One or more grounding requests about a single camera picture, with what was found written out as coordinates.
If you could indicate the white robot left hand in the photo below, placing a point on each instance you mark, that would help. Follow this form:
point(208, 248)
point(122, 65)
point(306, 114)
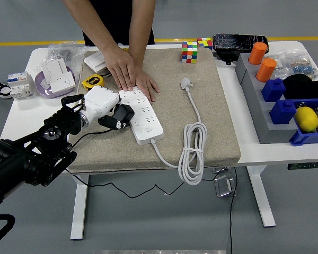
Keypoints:
point(99, 101)

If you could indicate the person's left hand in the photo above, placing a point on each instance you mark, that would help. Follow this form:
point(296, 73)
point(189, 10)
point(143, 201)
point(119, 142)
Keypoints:
point(147, 85)

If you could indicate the person's right hand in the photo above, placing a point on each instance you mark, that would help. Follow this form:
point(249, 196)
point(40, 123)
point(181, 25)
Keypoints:
point(121, 67)

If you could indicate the black plug adapter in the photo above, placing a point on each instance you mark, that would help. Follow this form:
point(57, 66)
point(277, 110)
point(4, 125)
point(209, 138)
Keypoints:
point(125, 111)

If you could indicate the white power strip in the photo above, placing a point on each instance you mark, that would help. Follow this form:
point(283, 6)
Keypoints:
point(148, 132)

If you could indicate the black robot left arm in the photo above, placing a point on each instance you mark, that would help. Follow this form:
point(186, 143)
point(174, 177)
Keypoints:
point(29, 164)

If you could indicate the person's right forearm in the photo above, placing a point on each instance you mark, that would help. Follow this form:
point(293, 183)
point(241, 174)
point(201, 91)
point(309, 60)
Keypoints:
point(90, 21)

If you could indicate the person's left forearm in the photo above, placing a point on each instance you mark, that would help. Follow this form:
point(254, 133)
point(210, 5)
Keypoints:
point(141, 31)

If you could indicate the yellow black tape measure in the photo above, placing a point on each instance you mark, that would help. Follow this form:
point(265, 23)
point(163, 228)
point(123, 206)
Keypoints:
point(92, 80)

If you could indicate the white socket panel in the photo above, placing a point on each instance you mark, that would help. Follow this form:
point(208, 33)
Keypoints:
point(63, 81)

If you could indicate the grey-brown mat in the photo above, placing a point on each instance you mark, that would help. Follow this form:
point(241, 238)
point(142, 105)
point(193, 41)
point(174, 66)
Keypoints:
point(169, 124)

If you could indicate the person's torso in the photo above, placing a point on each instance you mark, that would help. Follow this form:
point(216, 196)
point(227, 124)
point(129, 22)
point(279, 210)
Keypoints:
point(119, 18)

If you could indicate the large colourful puzzle cube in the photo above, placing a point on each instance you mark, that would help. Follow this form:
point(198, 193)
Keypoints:
point(189, 53)

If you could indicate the lilac bowl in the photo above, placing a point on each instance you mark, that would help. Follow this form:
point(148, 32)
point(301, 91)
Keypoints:
point(41, 87)

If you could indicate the clear bag of screws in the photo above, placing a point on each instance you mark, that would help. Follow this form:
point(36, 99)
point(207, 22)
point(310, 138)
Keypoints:
point(61, 53)

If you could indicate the small colourful puzzle cube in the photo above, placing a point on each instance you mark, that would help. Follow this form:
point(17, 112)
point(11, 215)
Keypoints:
point(204, 42)

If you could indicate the white circuit breaker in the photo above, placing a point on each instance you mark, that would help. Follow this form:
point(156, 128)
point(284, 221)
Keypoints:
point(18, 84)

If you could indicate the black film-wrapped box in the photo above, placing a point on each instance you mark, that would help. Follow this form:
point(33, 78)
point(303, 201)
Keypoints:
point(236, 42)

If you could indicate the black and white shoe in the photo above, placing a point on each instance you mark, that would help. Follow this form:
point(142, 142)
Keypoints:
point(0, 89)

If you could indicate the white table leg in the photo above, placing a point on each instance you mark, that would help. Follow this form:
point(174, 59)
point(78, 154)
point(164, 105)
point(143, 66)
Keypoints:
point(259, 195)
point(79, 206)

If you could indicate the grey stepped block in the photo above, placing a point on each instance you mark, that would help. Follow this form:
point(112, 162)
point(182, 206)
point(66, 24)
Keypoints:
point(257, 105)

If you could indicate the orange cylinder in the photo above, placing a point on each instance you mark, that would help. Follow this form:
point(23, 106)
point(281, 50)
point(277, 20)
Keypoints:
point(265, 70)
point(257, 53)

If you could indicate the blue block with knob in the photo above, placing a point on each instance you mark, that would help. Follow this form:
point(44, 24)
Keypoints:
point(282, 112)
point(273, 90)

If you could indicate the clear bag of components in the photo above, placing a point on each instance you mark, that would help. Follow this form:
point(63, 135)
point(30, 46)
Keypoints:
point(299, 64)

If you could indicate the blue plastic bin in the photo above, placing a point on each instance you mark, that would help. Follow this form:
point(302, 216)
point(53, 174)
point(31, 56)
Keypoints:
point(299, 137)

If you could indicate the yellow lemon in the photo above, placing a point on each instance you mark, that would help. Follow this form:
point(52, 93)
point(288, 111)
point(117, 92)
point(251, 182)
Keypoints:
point(306, 119)

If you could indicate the black table control panel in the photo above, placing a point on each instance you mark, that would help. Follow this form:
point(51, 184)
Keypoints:
point(303, 165)

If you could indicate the white wall switch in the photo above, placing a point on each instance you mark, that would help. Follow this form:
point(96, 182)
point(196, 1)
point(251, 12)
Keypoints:
point(94, 60)

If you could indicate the white switch panel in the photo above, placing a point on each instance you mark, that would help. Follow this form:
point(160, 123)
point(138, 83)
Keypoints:
point(54, 68)

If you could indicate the small silver bracket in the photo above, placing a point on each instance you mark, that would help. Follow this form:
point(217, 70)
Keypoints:
point(221, 170)

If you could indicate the large silver bracket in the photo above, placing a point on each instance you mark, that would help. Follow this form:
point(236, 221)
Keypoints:
point(224, 186)

